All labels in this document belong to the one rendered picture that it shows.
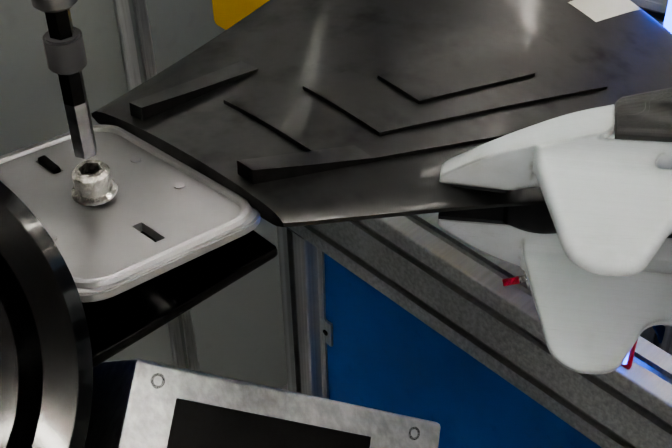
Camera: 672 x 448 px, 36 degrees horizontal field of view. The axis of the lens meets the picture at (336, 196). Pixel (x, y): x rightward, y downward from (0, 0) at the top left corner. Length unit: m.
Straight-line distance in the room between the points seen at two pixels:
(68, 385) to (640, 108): 0.18
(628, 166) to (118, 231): 0.15
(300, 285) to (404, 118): 0.64
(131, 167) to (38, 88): 0.86
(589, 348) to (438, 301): 0.50
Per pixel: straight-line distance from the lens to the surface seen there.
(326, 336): 1.02
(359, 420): 0.46
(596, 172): 0.31
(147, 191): 0.32
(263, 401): 0.44
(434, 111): 0.36
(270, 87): 0.36
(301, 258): 0.95
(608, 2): 0.47
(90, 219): 0.31
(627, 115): 0.32
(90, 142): 0.31
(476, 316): 0.80
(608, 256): 0.29
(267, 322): 1.65
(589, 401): 0.76
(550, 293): 0.34
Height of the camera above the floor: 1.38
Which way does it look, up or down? 38 degrees down
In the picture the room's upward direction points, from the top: 1 degrees counter-clockwise
